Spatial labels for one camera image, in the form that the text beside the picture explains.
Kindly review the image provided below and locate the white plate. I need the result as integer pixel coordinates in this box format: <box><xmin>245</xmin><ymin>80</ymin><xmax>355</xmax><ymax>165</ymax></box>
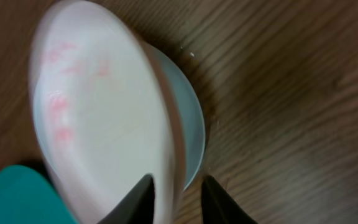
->
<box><xmin>29</xmin><ymin>1</ymin><xmax>186</xmax><ymax>223</ymax></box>

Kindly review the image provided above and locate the teal plastic tray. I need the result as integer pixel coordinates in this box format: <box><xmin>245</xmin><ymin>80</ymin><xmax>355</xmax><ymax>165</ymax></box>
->
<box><xmin>0</xmin><ymin>165</ymin><xmax>76</xmax><ymax>224</ymax></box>

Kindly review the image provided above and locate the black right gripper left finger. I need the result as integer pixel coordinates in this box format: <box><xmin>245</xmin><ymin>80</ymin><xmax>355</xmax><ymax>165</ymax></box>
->
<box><xmin>98</xmin><ymin>174</ymin><xmax>155</xmax><ymax>224</ymax></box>

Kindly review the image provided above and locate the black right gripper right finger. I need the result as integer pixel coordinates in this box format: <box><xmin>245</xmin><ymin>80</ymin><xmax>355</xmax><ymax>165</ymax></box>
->
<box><xmin>201</xmin><ymin>175</ymin><xmax>257</xmax><ymax>224</ymax></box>

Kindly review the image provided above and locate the light blue plate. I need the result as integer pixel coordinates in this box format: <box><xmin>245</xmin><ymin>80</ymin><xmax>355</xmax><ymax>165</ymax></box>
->
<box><xmin>148</xmin><ymin>44</ymin><xmax>206</xmax><ymax>189</ymax></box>

